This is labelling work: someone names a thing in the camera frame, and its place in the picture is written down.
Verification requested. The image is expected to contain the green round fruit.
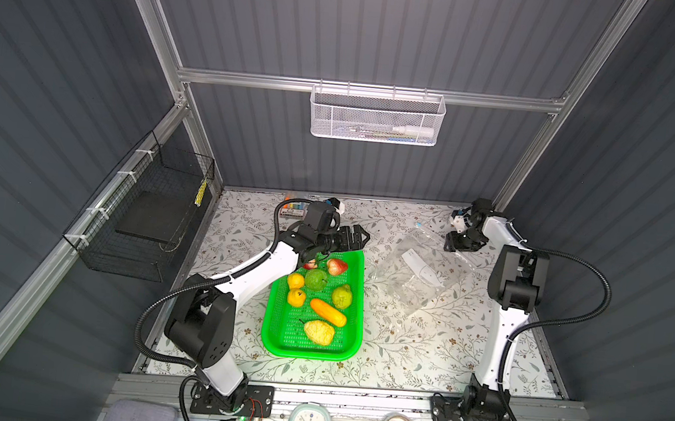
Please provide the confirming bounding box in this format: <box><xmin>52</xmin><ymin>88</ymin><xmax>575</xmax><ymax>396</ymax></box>
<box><xmin>304</xmin><ymin>268</ymin><xmax>330</xmax><ymax>292</ymax></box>

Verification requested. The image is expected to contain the green guava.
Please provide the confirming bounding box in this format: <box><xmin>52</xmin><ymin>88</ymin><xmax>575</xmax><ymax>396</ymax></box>
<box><xmin>331</xmin><ymin>284</ymin><xmax>353</xmax><ymax>310</ymax></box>

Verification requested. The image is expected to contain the clear zip top bag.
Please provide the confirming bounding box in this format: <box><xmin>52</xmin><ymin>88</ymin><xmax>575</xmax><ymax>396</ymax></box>
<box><xmin>369</xmin><ymin>223</ymin><xmax>476</xmax><ymax>316</ymax></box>

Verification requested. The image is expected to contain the orange carrot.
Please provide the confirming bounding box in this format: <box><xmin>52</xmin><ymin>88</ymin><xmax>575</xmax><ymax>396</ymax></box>
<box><xmin>310</xmin><ymin>299</ymin><xmax>348</xmax><ymax>328</ymax></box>

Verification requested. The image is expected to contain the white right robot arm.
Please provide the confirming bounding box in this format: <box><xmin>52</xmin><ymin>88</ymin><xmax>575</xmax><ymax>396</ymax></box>
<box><xmin>444</xmin><ymin>198</ymin><xmax>613</xmax><ymax>421</ymax></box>

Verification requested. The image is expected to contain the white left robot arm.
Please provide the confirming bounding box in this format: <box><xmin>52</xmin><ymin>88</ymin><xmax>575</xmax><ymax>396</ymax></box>
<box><xmin>134</xmin><ymin>197</ymin><xmax>371</xmax><ymax>406</ymax></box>

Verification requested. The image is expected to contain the red apple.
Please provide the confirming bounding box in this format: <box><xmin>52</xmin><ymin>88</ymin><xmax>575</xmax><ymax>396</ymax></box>
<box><xmin>326</xmin><ymin>258</ymin><xmax>349</xmax><ymax>276</ymax></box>

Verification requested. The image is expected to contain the coloured marker pack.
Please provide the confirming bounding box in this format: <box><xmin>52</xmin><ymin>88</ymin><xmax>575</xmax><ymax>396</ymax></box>
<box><xmin>279</xmin><ymin>198</ymin><xmax>308</xmax><ymax>218</ymax></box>

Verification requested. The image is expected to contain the small yellow lemon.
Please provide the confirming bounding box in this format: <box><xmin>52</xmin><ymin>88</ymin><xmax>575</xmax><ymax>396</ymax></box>
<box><xmin>286</xmin><ymin>272</ymin><xmax>305</xmax><ymax>291</ymax></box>

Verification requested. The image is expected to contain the yellow pear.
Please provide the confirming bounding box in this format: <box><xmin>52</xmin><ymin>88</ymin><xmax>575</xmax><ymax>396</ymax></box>
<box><xmin>287</xmin><ymin>289</ymin><xmax>306</xmax><ymax>309</ymax></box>

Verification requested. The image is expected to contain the green plastic tray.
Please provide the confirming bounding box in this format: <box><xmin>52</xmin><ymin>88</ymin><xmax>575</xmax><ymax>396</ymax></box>
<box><xmin>260</xmin><ymin>251</ymin><xmax>366</xmax><ymax>362</ymax></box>

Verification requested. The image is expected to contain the yellow tag on basket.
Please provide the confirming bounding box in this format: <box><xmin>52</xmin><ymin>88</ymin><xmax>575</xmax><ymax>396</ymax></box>
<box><xmin>194</xmin><ymin>179</ymin><xmax>208</xmax><ymax>208</ymax></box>

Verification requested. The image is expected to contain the grey cloth pouch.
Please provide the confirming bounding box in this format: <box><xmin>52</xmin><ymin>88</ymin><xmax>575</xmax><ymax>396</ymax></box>
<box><xmin>104</xmin><ymin>399</ymin><xmax>178</xmax><ymax>421</ymax></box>

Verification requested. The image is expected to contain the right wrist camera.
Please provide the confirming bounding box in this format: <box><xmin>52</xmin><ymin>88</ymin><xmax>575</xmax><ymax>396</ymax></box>
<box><xmin>449</xmin><ymin>210</ymin><xmax>470</xmax><ymax>233</ymax></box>

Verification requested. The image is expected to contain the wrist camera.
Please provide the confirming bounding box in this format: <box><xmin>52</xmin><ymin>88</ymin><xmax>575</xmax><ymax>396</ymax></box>
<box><xmin>449</xmin><ymin>210</ymin><xmax>470</xmax><ymax>233</ymax></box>
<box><xmin>324</xmin><ymin>197</ymin><xmax>346</xmax><ymax>215</ymax></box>

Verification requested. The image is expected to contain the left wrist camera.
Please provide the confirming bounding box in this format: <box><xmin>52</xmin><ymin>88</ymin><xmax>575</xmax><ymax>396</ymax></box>
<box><xmin>324</xmin><ymin>197</ymin><xmax>346</xmax><ymax>215</ymax></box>

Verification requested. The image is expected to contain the white wire mesh basket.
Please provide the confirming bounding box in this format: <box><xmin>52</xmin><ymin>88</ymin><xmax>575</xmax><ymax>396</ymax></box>
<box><xmin>309</xmin><ymin>85</ymin><xmax>447</xmax><ymax>147</ymax></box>

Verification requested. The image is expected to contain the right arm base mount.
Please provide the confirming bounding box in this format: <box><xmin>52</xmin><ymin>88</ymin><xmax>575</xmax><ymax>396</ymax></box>
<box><xmin>429</xmin><ymin>388</ymin><xmax>511</xmax><ymax>421</ymax></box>

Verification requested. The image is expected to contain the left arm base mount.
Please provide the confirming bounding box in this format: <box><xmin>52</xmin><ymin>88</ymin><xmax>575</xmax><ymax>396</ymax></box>
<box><xmin>186</xmin><ymin>383</ymin><xmax>276</xmax><ymax>419</ymax></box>

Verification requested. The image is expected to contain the black wire basket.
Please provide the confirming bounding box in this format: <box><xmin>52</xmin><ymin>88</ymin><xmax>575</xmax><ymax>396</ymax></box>
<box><xmin>63</xmin><ymin>133</ymin><xmax>216</xmax><ymax>283</ymax></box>

